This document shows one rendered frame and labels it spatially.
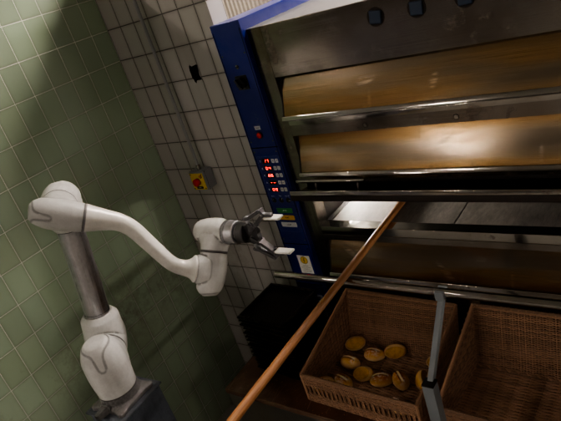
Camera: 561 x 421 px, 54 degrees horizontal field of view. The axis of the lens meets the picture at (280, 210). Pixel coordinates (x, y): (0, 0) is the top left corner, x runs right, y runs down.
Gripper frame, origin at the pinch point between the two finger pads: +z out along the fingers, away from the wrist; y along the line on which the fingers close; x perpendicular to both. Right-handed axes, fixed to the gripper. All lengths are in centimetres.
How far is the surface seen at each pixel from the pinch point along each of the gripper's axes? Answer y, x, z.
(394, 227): 30, -56, 10
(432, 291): 32, -17, 40
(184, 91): -41, -56, -81
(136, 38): -69, -56, -99
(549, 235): 31, -54, 71
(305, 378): 78, -7, -21
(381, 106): -25, -51, 20
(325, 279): 31.5, -17.9, -2.7
